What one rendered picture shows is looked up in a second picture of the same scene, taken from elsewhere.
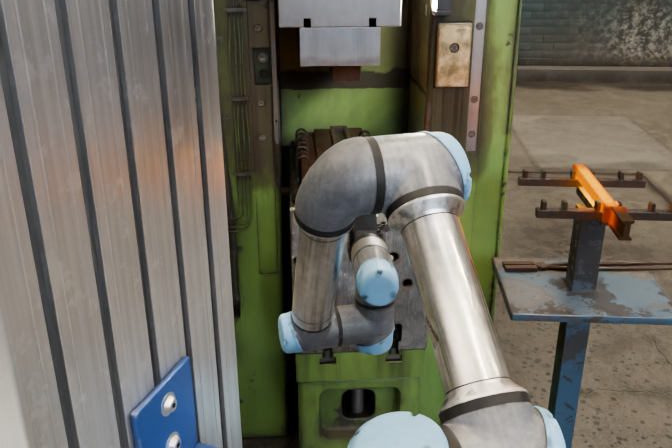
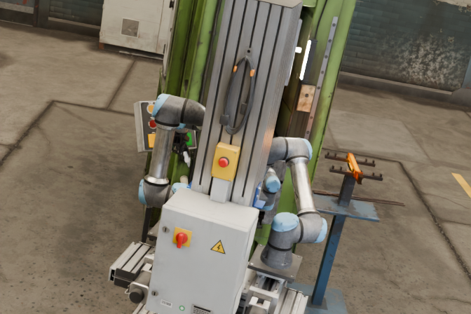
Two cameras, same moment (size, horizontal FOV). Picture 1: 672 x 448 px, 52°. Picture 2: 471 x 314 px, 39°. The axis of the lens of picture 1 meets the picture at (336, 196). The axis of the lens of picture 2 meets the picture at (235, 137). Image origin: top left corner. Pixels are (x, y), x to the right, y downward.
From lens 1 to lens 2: 2.27 m
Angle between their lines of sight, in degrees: 7
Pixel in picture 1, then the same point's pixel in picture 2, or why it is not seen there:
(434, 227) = (300, 167)
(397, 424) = (286, 214)
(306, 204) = not seen: hidden behind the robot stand
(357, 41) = not seen: hidden behind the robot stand
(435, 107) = (294, 118)
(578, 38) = (380, 59)
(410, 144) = (296, 141)
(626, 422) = (357, 280)
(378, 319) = (270, 197)
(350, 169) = (279, 146)
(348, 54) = not seen: hidden behind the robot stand
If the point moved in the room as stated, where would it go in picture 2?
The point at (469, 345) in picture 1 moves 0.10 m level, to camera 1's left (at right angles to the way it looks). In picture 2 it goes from (306, 199) to (285, 195)
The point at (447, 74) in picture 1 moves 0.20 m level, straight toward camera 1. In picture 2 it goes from (301, 105) to (301, 115)
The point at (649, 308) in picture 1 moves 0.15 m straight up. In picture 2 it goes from (367, 214) to (374, 192)
